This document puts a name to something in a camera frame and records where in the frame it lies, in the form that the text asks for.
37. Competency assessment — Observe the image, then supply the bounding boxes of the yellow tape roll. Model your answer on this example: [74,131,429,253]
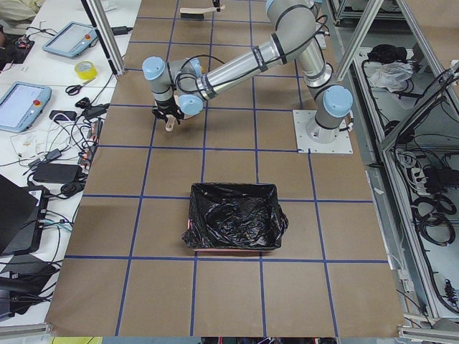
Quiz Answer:
[74,60,98,80]

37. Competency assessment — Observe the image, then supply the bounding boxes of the upper blue teach pendant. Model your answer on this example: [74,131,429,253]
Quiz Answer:
[42,21,98,58]

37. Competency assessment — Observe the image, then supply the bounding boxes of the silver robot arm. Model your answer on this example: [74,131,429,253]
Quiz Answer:
[142,1,353,144]

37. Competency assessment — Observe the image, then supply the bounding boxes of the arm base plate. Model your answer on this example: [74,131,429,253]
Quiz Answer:
[293,110,353,155]

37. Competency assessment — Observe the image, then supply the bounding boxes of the blue teach pendant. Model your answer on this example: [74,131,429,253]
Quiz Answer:
[42,21,98,58]
[1,82,52,133]

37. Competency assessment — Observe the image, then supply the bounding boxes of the black power adapter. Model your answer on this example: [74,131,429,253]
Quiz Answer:
[32,163,82,183]

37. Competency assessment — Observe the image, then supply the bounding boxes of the black laptop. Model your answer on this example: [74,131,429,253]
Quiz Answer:
[1,176,49,256]

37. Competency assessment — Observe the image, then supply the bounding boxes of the bin with black bag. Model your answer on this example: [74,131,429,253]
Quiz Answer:
[182,183,288,252]

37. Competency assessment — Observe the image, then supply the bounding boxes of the black scissors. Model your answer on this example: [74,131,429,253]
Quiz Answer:
[65,78,94,96]

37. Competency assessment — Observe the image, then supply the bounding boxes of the beige hand brush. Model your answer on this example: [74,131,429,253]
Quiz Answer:
[179,4,226,21]

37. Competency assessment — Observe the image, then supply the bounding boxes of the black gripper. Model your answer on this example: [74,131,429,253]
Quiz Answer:
[151,100,184,125]

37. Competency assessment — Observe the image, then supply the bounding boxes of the lower blue teach pendant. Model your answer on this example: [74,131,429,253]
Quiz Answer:
[1,82,52,133]

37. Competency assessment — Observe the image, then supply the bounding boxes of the aluminium frame post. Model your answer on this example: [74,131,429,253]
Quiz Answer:
[81,0,125,76]

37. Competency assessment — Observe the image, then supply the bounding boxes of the white crumpled cloth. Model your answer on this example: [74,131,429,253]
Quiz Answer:
[369,62,413,92]

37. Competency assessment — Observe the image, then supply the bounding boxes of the beige plastic dustpan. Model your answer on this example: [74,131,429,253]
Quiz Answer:
[153,93,177,132]

